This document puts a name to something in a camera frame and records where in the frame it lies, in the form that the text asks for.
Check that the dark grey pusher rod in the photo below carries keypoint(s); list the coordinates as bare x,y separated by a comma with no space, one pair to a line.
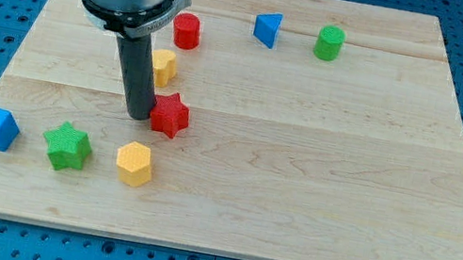
137,76

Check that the black clamp ring with bracket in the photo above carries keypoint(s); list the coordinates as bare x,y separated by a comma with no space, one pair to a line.
137,24

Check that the green star block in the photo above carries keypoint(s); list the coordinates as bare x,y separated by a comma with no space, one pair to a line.
67,147

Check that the red star block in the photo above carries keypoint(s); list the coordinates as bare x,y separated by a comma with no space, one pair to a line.
169,115

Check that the yellow heart block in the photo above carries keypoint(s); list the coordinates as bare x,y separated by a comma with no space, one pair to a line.
164,66

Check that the red cylinder block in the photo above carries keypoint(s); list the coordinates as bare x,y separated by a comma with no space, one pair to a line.
186,31

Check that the yellow hexagon block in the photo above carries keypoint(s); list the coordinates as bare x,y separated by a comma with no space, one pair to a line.
134,164

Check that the blue triangle block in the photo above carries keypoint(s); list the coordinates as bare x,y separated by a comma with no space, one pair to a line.
267,27

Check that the green cylinder block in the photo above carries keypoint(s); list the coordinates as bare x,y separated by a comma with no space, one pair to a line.
329,43

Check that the wooden board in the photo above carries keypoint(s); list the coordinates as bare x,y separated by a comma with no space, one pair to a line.
286,156

